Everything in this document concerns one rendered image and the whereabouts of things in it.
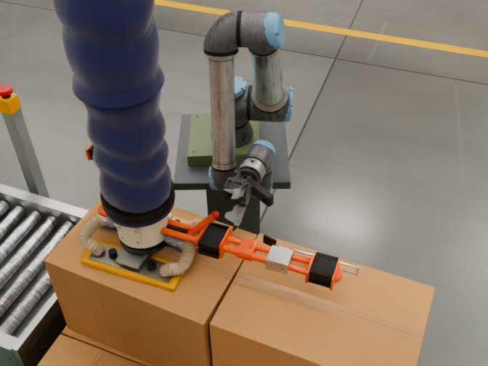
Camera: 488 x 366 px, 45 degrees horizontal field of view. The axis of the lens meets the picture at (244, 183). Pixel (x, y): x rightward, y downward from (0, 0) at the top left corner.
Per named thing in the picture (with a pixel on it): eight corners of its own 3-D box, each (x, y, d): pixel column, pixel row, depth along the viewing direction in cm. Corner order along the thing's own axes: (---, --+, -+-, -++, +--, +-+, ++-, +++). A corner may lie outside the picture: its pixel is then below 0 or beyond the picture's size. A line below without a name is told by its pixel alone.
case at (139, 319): (67, 328, 222) (42, 260, 195) (126, 254, 248) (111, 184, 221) (209, 391, 203) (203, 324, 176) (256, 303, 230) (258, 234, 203)
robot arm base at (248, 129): (214, 121, 273) (213, 103, 266) (255, 123, 271) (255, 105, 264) (208, 147, 259) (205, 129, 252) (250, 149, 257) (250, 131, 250)
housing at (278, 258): (264, 269, 179) (265, 260, 176) (271, 253, 184) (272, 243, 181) (287, 276, 177) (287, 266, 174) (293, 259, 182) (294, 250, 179)
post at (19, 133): (49, 250, 323) (-6, 99, 255) (56, 242, 327) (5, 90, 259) (59, 254, 321) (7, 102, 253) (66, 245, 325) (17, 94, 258)
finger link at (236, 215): (221, 229, 200) (229, 202, 202) (238, 233, 199) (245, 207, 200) (219, 227, 197) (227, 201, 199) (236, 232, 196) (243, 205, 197)
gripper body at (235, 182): (223, 203, 201) (235, 181, 209) (246, 209, 199) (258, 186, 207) (222, 186, 196) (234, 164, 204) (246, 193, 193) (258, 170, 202)
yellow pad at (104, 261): (80, 263, 194) (77, 253, 190) (96, 242, 201) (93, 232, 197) (173, 293, 185) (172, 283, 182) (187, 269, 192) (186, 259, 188)
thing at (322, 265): (304, 282, 175) (306, 271, 171) (311, 264, 180) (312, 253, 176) (332, 290, 173) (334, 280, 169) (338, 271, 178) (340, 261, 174)
